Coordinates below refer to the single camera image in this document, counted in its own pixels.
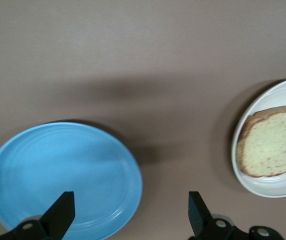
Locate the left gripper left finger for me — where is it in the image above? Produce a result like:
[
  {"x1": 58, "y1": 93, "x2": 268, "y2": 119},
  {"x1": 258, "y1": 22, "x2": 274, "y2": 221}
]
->
[{"x1": 0, "y1": 191, "x2": 76, "y2": 240}]

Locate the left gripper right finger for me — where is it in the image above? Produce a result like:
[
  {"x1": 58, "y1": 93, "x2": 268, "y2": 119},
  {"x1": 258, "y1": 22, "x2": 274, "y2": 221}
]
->
[{"x1": 188, "y1": 191, "x2": 286, "y2": 240}]

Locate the toasted bread slice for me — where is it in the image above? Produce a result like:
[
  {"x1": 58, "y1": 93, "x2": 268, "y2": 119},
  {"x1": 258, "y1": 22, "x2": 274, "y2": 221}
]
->
[{"x1": 236, "y1": 101, "x2": 286, "y2": 178}]

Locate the blue plate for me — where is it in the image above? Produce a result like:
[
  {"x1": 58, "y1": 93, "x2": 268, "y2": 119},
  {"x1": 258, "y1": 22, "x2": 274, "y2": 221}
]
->
[{"x1": 0, "y1": 121, "x2": 143, "y2": 240}]

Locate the beige plate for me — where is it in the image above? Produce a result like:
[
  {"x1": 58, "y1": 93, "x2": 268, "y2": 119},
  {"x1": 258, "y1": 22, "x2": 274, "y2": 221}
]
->
[{"x1": 231, "y1": 76, "x2": 286, "y2": 199}]

